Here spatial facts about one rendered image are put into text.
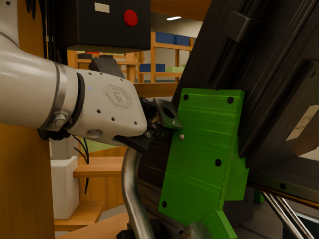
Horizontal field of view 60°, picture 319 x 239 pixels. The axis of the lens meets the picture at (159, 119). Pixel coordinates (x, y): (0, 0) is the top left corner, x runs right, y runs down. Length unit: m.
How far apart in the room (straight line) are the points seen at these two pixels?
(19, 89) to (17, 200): 0.37
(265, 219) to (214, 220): 0.48
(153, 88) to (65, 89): 0.57
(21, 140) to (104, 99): 0.29
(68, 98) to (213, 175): 0.22
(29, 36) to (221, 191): 0.46
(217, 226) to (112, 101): 0.22
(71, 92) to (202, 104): 0.20
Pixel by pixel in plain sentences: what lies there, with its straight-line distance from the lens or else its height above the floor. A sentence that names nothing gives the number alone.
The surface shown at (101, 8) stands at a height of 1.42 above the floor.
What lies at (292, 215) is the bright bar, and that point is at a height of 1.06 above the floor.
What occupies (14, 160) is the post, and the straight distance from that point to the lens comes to 0.63.
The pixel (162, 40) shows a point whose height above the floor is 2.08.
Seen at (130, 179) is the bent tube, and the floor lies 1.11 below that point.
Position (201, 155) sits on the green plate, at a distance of 0.42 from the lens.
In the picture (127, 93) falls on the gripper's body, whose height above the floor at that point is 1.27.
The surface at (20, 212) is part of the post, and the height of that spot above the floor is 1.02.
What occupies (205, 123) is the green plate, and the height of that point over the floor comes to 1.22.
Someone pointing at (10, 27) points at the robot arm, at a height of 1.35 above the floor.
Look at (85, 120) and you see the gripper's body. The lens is 0.34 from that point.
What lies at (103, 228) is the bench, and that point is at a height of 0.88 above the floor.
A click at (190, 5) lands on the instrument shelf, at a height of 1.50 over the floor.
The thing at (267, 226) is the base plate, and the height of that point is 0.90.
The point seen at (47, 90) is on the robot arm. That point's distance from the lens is 0.32.
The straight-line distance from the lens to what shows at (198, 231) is 0.39.
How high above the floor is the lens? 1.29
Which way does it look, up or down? 8 degrees down
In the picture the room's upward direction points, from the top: straight up
